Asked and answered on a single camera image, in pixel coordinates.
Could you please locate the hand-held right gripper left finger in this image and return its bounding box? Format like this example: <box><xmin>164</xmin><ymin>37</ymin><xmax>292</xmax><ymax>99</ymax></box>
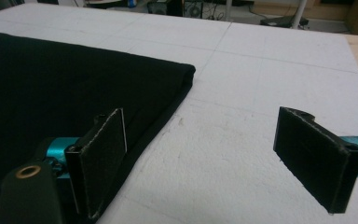
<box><xmin>64</xmin><ymin>107</ymin><xmax>128</xmax><ymax>220</ymax></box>

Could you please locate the black cartoon print t-shirt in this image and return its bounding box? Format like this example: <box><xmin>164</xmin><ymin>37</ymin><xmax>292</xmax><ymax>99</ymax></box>
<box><xmin>0</xmin><ymin>32</ymin><xmax>197</xmax><ymax>224</ymax></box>

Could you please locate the grey front computer tower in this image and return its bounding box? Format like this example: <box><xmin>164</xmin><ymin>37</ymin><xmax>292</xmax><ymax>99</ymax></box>
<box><xmin>183</xmin><ymin>0</ymin><xmax>205</xmax><ymax>19</ymax></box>

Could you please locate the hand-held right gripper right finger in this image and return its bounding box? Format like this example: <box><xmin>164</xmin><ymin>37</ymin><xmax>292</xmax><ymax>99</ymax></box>
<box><xmin>272</xmin><ymin>106</ymin><xmax>358</xmax><ymax>215</ymax></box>

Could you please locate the flat black device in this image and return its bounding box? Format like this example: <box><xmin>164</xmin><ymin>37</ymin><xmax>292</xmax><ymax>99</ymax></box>
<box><xmin>259</xmin><ymin>15</ymin><xmax>310</xmax><ymax>29</ymax></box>

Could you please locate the white desk frame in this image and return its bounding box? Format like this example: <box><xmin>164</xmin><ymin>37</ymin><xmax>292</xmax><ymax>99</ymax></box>
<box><xmin>225</xmin><ymin>0</ymin><xmax>310</xmax><ymax>30</ymax></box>

